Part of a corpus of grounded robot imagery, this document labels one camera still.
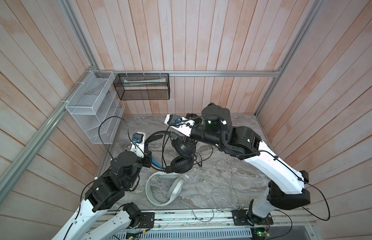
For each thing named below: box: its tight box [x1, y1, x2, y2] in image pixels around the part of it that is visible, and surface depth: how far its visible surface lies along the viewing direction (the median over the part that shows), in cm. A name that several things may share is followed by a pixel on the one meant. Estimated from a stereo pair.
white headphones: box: [145, 172, 185, 206], surface depth 78 cm
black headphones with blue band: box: [144, 131, 196, 174], surface depth 58 cm
